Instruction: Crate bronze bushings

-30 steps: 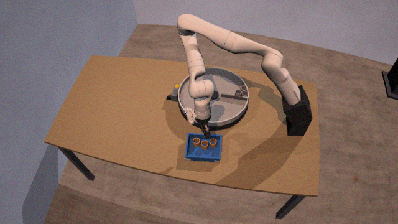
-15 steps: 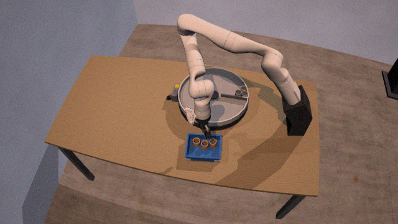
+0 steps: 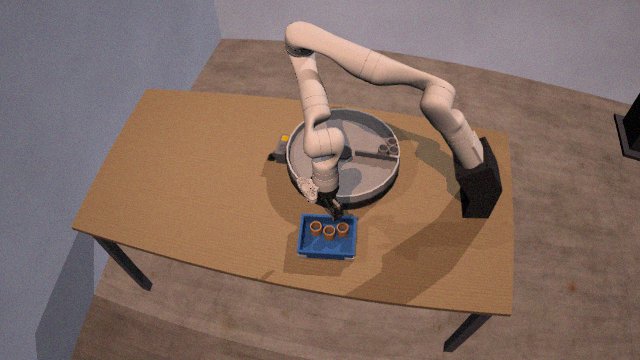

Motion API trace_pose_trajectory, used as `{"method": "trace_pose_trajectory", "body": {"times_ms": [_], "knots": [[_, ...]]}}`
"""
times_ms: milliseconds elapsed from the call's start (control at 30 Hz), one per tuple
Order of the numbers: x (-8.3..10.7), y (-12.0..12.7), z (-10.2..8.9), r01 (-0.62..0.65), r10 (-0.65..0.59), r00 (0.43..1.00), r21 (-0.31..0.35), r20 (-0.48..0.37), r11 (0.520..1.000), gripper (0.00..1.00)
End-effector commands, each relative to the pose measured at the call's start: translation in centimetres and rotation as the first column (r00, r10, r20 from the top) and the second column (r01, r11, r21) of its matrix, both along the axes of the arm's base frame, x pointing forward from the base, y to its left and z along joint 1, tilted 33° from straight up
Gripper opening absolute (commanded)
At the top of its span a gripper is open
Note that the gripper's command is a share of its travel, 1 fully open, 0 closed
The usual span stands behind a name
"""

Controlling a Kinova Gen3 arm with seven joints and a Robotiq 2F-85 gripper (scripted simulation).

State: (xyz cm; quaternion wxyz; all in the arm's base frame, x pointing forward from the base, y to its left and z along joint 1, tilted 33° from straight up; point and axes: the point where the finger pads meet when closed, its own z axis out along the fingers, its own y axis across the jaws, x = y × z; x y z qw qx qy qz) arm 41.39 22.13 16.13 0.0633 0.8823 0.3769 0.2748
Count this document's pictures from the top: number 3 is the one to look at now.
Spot dark blue open crate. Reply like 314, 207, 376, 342
297, 214, 356, 261

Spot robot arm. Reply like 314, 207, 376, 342
285, 22, 483, 203

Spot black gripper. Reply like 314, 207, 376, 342
318, 185, 344, 221

